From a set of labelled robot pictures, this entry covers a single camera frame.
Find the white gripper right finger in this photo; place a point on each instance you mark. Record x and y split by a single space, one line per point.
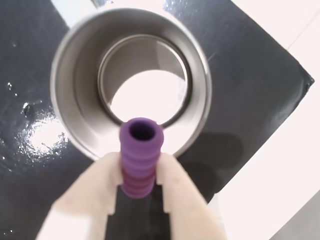
185 195

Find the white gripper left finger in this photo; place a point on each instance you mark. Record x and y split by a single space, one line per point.
85 200

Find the purple ribbed pen grip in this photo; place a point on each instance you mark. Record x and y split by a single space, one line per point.
140 155

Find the stainless steel cup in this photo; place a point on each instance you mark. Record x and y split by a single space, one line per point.
105 75

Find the black mat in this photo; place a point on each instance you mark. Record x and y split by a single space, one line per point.
250 87

